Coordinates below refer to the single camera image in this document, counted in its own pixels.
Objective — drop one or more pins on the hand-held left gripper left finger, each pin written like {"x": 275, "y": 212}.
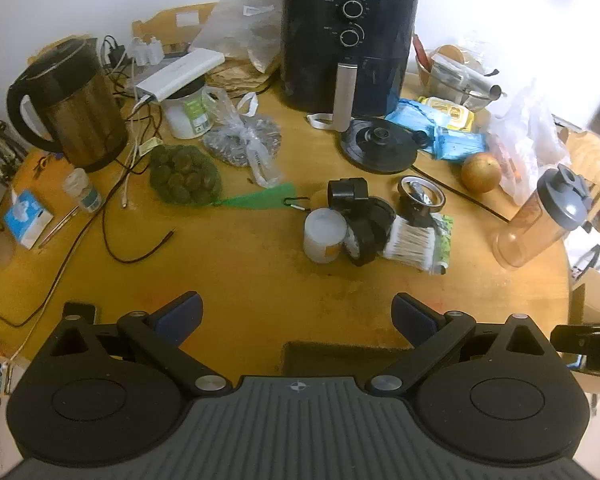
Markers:
{"x": 182, "y": 317}

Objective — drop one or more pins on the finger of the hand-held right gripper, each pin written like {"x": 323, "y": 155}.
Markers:
{"x": 580, "y": 341}

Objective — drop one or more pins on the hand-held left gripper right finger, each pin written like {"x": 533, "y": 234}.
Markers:
{"x": 410, "y": 317}

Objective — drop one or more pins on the bag of cotton swabs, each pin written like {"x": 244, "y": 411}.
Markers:
{"x": 410, "y": 245}

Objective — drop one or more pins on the cardboard container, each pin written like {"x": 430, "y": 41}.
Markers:
{"x": 330, "y": 360}

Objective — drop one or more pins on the black round device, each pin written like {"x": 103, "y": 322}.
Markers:
{"x": 367, "y": 232}

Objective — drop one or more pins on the green printed packet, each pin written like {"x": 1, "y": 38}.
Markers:
{"x": 445, "y": 227}

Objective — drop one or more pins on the small black box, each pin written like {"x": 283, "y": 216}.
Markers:
{"x": 417, "y": 216}

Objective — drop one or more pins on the white jar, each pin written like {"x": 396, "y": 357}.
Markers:
{"x": 322, "y": 240}

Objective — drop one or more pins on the silver blister strip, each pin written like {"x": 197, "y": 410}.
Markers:
{"x": 418, "y": 192}

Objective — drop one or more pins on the black rounded case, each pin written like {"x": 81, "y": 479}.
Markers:
{"x": 347, "y": 191}

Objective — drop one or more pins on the cardboard box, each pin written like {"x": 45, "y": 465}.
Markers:
{"x": 592, "y": 300}

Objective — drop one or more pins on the black phone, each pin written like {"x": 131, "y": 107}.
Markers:
{"x": 80, "y": 307}

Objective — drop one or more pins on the tape roll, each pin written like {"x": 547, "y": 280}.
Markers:
{"x": 442, "y": 199}

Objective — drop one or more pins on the clear shaker bottle grey lid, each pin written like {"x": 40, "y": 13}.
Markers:
{"x": 535, "y": 225}

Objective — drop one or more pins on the green net bag of produce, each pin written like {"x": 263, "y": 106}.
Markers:
{"x": 180, "y": 175}

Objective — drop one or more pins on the pen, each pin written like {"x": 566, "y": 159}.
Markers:
{"x": 55, "y": 230}

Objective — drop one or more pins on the small bottle white cap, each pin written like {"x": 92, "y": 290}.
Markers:
{"x": 82, "y": 192}

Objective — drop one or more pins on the brown onion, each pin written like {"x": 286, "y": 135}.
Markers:
{"x": 480, "y": 172}

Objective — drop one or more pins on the black kettle base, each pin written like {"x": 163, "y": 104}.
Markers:
{"x": 375, "y": 152}

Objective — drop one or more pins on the blue packet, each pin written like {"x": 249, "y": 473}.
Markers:
{"x": 410, "y": 117}
{"x": 457, "y": 144}

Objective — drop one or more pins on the clear bag of dark seeds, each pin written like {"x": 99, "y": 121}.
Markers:
{"x": 235, "y": 145}

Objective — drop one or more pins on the blue white tissue box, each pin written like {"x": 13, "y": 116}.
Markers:
{"x": 25, "y": 220}

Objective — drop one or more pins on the white tub green label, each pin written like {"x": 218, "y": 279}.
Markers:
{"x": 180, "y": 115}

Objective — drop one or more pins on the white plastic bag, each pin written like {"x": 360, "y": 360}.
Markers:
{"x": 530, "y": 130}

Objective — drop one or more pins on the glass bowl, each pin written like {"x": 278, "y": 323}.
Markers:
{"x": 460, "y": 96}

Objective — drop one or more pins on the steel electric kettle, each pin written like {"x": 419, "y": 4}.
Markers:
{"x": 80, "y": 110}

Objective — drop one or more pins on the brown paper bag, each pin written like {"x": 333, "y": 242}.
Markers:
{"x": 240, "y": 77}

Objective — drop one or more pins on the foil roll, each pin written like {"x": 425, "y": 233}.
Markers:
{"x": 480, "y": 80}

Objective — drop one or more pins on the red packet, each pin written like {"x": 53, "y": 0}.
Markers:
{"x": 421, "y": 52}

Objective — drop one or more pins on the round brown bun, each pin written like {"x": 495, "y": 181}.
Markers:
{"x": 452, "y": 53}

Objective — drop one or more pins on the white chargers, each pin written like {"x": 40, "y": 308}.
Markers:
{"x": 147, "y": 50}

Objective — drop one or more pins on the black charger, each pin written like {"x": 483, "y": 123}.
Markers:
{"x": 112, "y": 52}

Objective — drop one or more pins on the black air fryer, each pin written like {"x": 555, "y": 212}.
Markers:
{"x": 320, "y": 50}

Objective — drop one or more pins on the clear plastic bag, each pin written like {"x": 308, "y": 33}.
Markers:
{"x": 230, "y": 20}

